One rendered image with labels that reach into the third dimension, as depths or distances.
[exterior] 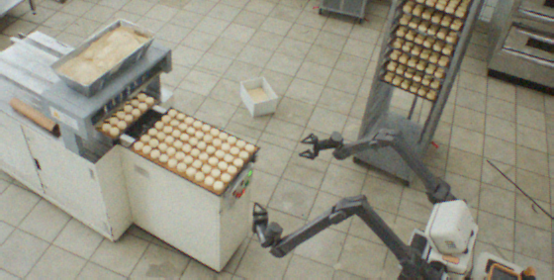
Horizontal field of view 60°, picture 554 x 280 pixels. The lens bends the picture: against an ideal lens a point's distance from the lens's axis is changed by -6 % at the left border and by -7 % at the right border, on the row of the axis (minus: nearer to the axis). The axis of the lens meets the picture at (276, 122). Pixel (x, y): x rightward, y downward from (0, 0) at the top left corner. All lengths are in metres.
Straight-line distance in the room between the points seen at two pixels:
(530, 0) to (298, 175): 2.65
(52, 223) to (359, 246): 2.11
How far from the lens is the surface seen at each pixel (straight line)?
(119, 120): 3.00
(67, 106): 2.73
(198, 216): 2.91
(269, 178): 3.86
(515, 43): 5.24
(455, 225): 2.24
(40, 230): 3.75
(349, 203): 2.09
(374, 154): 3.97
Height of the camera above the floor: 2.92
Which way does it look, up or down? 43 degrees down
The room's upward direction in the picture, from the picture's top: 6 degrees clockwise
